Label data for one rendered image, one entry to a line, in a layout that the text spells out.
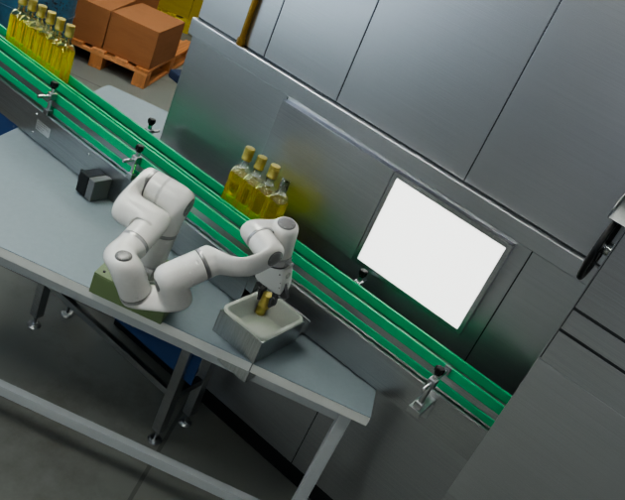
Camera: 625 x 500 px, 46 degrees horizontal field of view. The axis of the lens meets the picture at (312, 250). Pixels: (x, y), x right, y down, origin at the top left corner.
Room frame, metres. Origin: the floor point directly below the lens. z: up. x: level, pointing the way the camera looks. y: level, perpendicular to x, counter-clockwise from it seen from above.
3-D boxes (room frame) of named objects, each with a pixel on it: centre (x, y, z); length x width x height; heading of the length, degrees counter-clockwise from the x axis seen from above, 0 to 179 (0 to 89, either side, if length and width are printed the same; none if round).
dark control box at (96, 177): (2.28, 0.79, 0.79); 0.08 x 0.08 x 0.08; 66
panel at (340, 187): (2.23, -0.12, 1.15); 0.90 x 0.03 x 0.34; 66
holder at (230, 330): (1.94, 0.04, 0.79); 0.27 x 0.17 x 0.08; 156
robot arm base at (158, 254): (1.87, 0.43, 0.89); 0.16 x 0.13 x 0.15; 4
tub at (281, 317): (1.91, 0.05, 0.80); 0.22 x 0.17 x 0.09; 156
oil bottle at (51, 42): (2.69, 1.22, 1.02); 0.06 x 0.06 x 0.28; 66
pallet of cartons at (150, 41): (6.00, 2.14, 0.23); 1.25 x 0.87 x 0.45; 179
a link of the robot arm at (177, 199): (1.88, 0.43, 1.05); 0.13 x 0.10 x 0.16; 84
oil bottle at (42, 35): (2.71, 1.28, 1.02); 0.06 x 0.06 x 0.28; 66
